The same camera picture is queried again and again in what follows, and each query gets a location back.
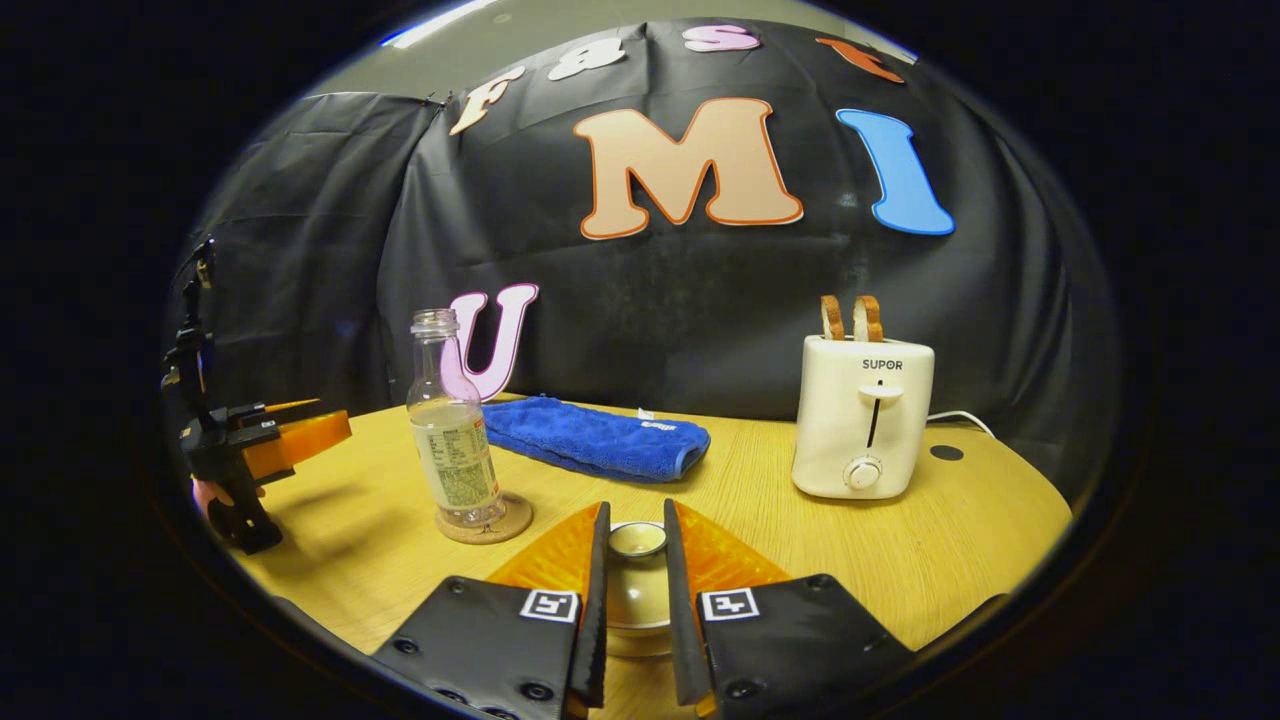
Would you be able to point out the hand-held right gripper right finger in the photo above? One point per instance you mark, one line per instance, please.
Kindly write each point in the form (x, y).
(680, 620)

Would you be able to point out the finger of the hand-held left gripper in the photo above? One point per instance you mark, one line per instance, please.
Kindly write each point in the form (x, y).
(285, 407)
(300, 445)

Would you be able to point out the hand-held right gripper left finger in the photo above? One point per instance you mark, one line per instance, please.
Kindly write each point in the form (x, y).
(598, 620)

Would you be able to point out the cream teacup lid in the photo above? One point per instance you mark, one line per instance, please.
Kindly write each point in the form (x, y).
(637, 590)

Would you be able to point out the round cork coaster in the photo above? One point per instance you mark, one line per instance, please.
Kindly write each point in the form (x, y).
(515, 525)

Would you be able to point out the clear water bottle flower label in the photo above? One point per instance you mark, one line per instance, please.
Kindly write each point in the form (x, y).
(455, 460)

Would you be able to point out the blue towel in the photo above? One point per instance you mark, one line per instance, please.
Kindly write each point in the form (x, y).
(590, 440)

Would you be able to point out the white toaster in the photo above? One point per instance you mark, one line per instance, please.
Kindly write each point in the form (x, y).
(830, 440)

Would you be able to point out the black backdrop cloth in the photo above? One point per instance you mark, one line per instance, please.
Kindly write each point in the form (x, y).
(700, 320)

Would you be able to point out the black table grommet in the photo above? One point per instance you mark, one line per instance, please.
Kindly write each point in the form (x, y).
(946, 452)

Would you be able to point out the toast slice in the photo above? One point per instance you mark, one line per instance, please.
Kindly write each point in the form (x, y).
(832, 318)
(868, 320)

